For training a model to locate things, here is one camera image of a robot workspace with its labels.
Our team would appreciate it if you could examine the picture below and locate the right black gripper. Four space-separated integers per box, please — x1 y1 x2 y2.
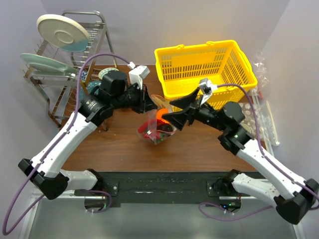
162 87 228 132

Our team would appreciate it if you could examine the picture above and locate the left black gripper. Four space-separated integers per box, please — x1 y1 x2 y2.
112 82 158 114

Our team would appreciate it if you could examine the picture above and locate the orange fruit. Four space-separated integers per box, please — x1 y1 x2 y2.
156 108 169 123

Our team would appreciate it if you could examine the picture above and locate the clear zip top bag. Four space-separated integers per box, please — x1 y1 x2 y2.
140 95 176 144

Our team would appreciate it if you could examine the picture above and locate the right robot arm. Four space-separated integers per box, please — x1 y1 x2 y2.
162 90 319 225

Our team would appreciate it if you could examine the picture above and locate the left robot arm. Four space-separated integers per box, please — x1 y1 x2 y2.
18 66 157 200

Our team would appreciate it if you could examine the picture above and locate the polka dot plastic bag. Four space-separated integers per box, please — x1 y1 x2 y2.
239 103 264 141

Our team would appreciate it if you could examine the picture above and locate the clear plastic bag pile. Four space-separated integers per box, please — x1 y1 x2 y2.
250 51 280 146

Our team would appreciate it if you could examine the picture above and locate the yellow plastic basket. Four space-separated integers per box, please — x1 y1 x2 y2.
155 40 258 109

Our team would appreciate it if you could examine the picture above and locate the teal patterned bowl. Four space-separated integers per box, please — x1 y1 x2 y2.
98 67 118 80

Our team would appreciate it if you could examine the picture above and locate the teal scalloped plate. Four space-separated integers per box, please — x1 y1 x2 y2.
87 81 101 94

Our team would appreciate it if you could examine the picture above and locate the cream ceramic mug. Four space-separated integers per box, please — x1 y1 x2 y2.
242 123 254 137

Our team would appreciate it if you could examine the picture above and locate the blue patterned small dish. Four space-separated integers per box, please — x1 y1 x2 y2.
80 71 88 81

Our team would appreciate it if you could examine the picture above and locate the metal dish rack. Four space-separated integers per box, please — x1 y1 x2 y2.
21 10 114 127

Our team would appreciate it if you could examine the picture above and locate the pale green plate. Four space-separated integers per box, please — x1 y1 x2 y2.
20 53 78 74

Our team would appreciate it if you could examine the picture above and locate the white and blue plate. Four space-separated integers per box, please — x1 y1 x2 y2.
36 14 90 52

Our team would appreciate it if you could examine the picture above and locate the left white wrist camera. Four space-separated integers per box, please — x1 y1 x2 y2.
129 65 150 90

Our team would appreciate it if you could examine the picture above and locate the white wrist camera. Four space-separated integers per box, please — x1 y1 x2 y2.
199 78 218 105
129 65 150 90

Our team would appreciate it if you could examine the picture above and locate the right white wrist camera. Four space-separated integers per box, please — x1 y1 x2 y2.
199 78 218 105

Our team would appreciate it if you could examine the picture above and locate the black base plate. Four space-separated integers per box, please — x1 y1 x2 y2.
74 170 252 209

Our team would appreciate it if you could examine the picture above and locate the aluminium rail frame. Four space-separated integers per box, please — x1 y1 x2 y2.
20 191 306 239

